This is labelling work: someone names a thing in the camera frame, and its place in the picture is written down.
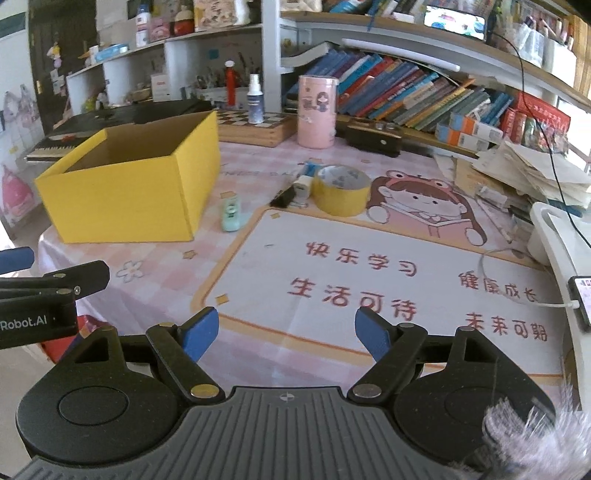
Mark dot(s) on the yellow cardboard box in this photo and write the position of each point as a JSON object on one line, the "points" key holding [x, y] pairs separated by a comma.
{"points": [[133, 183]]}

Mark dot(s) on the floral house figurine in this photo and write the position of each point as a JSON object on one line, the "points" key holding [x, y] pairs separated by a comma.
{"points": [[214, 14]]}

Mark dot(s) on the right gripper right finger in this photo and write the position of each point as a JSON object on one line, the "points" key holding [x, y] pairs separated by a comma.
{"points": [[395, 350]]}

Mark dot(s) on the pink cylindrical canister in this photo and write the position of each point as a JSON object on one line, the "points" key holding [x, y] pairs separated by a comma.
{"points": [[317, 111]]}

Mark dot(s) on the white plastic stand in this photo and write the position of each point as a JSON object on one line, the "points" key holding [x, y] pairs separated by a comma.
{"points": [[562, 242]]}

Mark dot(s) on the black binder clip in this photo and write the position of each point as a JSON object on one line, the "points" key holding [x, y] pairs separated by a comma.
{"points": [[283, 199]]}

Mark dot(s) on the white blue small box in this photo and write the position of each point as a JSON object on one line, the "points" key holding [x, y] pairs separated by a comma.
{"points": [[303, 183]]}

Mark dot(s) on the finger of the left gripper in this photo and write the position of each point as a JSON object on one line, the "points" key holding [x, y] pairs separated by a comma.
{"points": [[83, 280], [16, 259]]}

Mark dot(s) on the pink cartoon desk mat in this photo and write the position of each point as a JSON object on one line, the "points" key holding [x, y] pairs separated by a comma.
{"points": [[297, 277]]}

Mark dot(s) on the wooden chess board box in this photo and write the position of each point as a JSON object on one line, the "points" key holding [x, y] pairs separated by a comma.
{"points": [[234, 127]]}

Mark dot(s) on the yellow tape roll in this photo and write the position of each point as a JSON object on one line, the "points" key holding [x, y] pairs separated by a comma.
{"points": [[340, 190]]}

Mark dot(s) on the smartphone on shelf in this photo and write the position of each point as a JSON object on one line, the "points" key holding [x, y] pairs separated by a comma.
{"points": [[454, 21]]}

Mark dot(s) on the red cardboard box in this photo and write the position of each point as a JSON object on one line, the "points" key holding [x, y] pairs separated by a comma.
{"points": [[56, 349]]}

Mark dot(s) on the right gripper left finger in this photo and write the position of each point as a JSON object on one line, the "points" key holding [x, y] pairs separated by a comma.
{"points": [[177, 350]]}

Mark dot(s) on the white spray bottle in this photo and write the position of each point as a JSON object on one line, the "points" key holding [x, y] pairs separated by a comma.
{"points": [[255, 100]]}

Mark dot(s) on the red bottle with white cap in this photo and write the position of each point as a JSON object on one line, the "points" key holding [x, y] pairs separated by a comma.
{"points": [[230, 80]]}

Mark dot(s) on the stack of loose papers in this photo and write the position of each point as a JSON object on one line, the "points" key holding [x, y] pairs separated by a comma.
{"points": [[537, 174]]}

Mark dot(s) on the white bookshelf unit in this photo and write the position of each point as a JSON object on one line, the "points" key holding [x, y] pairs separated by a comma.
{"points": [[281, 49]]}

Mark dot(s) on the mint green correction tape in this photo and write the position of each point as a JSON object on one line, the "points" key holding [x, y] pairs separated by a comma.
{"points": [[231, 214]]}

